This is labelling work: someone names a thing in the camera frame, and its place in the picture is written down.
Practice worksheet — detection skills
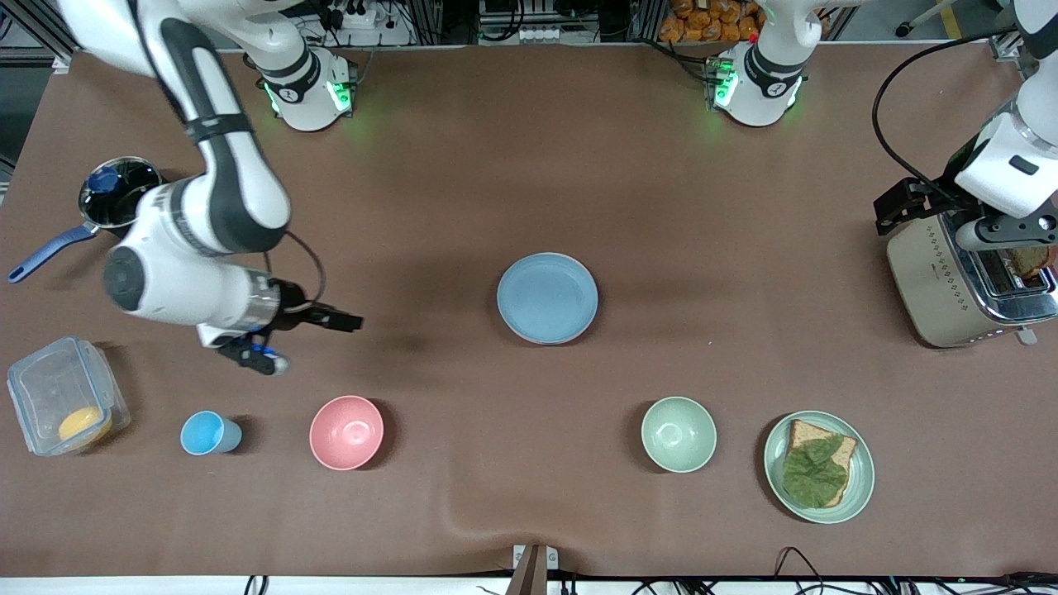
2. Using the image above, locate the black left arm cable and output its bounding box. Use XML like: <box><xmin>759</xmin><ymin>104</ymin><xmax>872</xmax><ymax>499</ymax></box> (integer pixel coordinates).
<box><xmin>872</xmin><ymin>27</ymin><xmax>1026</xmax><ymax>199</ymax></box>

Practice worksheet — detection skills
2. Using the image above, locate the brown bread slice under lettuce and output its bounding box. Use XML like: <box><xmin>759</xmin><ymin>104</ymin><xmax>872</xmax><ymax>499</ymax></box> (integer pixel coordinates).
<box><xmin>785</xmin><ymin>419</ymin><xmax>858</xmax><ymax>507</ymax></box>

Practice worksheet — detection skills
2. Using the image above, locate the red and black cable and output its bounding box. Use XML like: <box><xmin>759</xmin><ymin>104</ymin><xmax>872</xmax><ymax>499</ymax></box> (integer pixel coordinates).
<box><xmin>773</xmin><ymin>545</ymin><xmax>829</xmax><ymax>581</ymax></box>

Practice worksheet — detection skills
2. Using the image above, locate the white power strip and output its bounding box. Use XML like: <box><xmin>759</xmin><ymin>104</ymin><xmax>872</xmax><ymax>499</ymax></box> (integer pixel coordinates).
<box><xmin>335</xmin><ymin>2</ymin><xmax>383</xmax><ymax>31</ymax></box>

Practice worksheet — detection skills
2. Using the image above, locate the metal table clamp bracket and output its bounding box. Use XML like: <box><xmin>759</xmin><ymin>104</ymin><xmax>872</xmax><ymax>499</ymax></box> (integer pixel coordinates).
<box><xmin>512</xmin><ymin>544</ymin><xmax>560</xmax><ymax>595</ymax></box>

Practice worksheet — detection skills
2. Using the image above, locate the clear plastic lidded container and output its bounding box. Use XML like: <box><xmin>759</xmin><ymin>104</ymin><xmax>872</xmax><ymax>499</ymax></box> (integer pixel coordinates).
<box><xmin>7</xmin><ymin>335</ymin><xmax>131</xmax><ymax>457</ymax></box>

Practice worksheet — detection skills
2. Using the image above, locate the steel pot with blue handle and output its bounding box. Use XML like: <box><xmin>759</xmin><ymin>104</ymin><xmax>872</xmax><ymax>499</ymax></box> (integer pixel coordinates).
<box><xmin>8</xmin><ymin>155</ymin><xmax>166</xmax><ymax>284</ymax></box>

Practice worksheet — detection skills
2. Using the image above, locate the brown bread slice in toaster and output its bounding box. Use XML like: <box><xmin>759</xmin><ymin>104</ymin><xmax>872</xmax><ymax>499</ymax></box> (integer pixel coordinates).
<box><xmin>1010</xmin><ymin>245</ymin><xmax>1056</xmax><ymax>279</ymax></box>

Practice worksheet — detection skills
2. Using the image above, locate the pink bowl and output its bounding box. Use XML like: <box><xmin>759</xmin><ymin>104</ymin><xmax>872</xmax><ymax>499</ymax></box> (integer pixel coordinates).
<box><xmin>309</xmin><ymin>395</ymin><xmax>385</xmax><ymax>472</ymax></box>

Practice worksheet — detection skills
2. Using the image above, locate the light blue plate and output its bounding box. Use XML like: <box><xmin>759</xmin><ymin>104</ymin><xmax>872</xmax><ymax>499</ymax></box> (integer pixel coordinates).
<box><xmin>497</xmin><ymin>252</ymin><xmax>599</xmax><ymax>345</ymax></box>

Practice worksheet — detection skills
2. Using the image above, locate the light green bowl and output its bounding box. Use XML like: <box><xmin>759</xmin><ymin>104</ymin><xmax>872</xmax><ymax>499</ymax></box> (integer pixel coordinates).
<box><xmin>641</xmin><ymin>397</ymin><xmax>717</xmax><ymax>474</ymax></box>

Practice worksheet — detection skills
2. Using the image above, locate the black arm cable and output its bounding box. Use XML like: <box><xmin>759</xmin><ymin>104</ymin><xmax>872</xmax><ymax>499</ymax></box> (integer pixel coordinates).
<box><xmin>872</xmin><ymin>27</ymin><xmax>1026</xmax><ymax>199</ymax></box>
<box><xmin>264</xmin><ymin>231</ymin><xmax>328</xmax><ymax>317</ymax></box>

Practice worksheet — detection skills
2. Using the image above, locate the orange round fruit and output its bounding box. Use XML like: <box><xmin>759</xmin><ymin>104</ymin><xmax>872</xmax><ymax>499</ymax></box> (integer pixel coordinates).
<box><xmin>58</xmin><ymin>405</ymin><xmax>113</xmax><ymax>447</ymax></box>

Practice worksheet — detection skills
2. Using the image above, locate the light blue cup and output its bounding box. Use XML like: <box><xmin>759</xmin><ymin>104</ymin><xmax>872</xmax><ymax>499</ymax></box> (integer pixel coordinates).
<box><xmin>180</xmin><ymin>410</ymin><xmax>243</xmax><ymax>456</ymax></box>

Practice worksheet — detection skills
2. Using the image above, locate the bag of orange buns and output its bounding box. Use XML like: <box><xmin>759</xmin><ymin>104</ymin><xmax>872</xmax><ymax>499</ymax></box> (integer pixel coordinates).
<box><xmin>659</xmin><ymin>0</ymin><xmax>765</xmax><ymax>44</ymax></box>

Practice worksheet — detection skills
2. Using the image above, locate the green lettuce leaf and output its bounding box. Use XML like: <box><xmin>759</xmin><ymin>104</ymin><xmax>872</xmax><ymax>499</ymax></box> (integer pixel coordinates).
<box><xmin>782</xmin><ymin>436</ymin><xmax>850</xmax><ymax>508</ymax></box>

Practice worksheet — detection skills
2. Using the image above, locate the beige and chrome toaster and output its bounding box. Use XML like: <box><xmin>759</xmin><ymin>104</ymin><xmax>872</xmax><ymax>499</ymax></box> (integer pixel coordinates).
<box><xmin>886</xmin><ymin>207</ymin><xmax>1058</xmax><ymax>348</ymax></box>

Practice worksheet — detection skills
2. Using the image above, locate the light green plate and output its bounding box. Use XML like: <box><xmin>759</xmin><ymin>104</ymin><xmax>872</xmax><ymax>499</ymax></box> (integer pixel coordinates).
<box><xmin>763</xmin><ymin>411</ymin><xmax>875</xmax><ymax>525</ymax></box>

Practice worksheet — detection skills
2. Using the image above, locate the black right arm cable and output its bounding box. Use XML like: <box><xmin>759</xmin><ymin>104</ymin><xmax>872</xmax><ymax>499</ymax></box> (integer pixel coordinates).
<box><xmin>264</xmin><ymin>231</ymin><xmax>328</xmax><ymax>317</ymax></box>

